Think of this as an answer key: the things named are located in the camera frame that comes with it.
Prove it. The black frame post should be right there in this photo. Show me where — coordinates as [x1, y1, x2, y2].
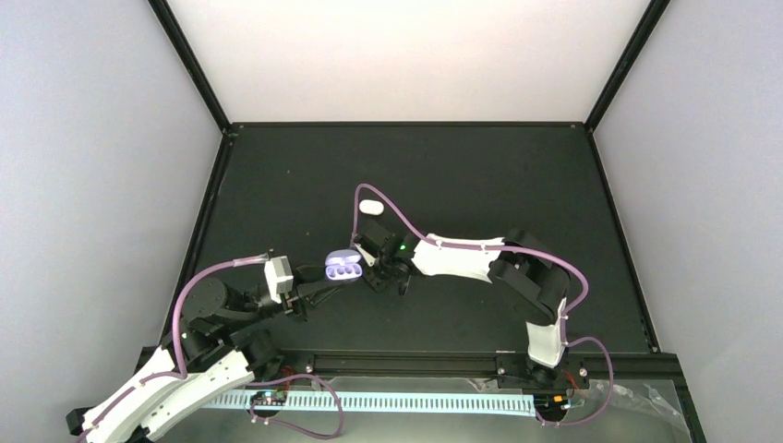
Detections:
[148, 0, 231, 133]
[584, 0, 670, 134]

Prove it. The white earbud charging case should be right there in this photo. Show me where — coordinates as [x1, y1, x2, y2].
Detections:
[358, 199, 385, 216]

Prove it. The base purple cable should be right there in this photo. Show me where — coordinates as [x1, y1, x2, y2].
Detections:
[535, 336, 616, 428]
[241, 373, 345, 440]

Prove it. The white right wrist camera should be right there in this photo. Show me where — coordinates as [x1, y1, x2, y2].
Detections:
[354, 244, 377, 267]

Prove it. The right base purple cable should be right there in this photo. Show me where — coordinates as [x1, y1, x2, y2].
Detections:
[535, 336, 616, 428]

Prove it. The black rear left frame post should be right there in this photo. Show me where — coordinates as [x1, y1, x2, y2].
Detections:
[148, 0, 231, 133]

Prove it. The purple charging case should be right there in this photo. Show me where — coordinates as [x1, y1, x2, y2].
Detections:
[324, 249, 363, 281]

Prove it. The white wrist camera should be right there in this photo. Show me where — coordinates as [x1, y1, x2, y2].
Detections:
[264, 256, 295, 304]
[354, 244, 377, 267]

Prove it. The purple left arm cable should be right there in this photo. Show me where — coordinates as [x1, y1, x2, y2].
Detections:
[73, 251, 273, 443]

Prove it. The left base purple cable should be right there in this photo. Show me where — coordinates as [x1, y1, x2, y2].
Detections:
[241, 373, 345, 440]

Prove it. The black rear right frame post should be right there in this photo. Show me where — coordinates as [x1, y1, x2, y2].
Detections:
[584, 0, 670, 134]

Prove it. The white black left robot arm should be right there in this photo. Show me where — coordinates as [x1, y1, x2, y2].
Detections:
[66, 255, 358, 442]

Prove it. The white slotted cable duct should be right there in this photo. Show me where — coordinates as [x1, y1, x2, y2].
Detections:
[204, 389, 536, 417]

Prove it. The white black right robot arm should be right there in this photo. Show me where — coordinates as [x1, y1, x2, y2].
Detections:
[352, 221, 571, 387]

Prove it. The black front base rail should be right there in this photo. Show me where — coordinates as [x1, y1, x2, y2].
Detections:
[281, 350, 528, 377]

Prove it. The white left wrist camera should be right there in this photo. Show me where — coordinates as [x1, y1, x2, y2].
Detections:
[264, 256, 295, 304]

